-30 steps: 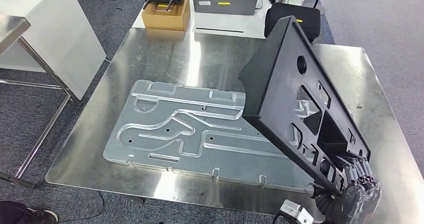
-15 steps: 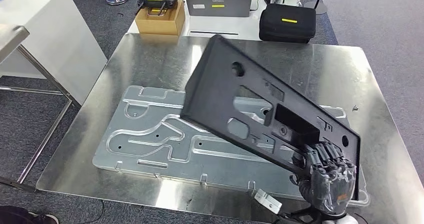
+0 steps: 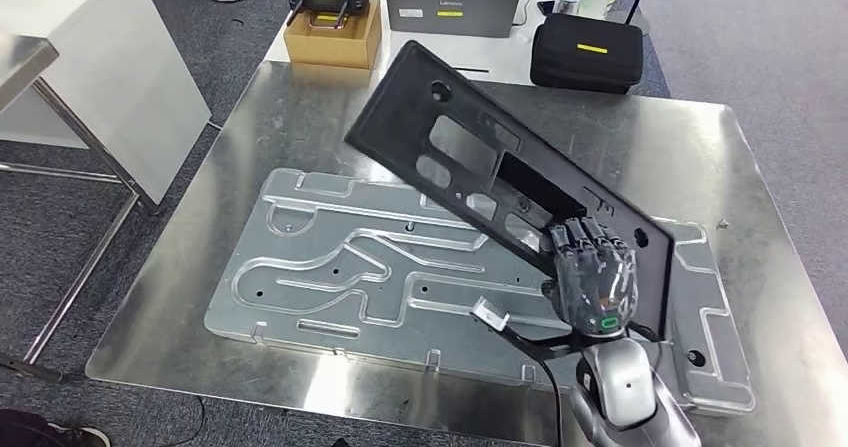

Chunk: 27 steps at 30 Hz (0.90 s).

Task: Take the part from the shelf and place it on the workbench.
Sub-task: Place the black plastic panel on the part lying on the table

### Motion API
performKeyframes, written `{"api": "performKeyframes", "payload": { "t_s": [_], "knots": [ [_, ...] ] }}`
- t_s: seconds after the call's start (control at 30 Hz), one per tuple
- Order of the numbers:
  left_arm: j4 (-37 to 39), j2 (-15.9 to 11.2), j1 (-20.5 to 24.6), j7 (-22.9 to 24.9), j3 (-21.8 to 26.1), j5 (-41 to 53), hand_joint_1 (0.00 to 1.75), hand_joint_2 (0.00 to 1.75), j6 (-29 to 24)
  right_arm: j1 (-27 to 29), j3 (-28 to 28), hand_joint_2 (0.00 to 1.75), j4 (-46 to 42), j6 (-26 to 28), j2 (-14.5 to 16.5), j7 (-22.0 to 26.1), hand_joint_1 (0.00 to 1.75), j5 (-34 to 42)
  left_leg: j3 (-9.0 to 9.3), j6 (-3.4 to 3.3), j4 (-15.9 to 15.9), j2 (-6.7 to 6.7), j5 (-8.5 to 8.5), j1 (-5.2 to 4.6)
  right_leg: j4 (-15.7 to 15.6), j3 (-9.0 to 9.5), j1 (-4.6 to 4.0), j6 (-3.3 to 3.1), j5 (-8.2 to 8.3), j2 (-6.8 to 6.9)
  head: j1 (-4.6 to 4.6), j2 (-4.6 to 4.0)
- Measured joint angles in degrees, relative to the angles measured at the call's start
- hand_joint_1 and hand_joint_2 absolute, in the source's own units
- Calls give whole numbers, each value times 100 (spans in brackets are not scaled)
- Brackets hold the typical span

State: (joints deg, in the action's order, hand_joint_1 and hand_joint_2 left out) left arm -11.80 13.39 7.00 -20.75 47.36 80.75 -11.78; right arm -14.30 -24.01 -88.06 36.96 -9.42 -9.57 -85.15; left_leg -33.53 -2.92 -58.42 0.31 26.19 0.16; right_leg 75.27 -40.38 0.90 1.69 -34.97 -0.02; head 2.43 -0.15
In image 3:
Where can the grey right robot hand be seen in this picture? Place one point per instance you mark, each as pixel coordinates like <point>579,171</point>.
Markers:
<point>593,285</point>

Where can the black plastic plate bracket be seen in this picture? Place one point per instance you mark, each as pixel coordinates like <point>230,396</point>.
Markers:
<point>397,119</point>

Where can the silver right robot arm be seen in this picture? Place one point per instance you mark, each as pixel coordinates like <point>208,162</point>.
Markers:
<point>623,391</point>

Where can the steel workbench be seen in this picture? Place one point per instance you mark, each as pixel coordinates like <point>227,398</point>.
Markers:
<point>278,132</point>

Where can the black zip case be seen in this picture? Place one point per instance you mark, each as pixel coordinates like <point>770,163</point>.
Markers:
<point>583,60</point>

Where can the black pen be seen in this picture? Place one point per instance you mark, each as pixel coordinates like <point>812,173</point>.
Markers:
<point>472,70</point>

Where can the aluminium fixture plate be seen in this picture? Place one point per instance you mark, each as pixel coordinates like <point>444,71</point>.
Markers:
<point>318,278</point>

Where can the black phone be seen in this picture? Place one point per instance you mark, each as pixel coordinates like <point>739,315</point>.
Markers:
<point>545,8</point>

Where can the cardboard box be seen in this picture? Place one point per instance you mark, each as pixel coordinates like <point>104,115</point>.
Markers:
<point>331,46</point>

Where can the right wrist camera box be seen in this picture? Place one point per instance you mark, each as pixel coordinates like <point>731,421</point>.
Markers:
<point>490,313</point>

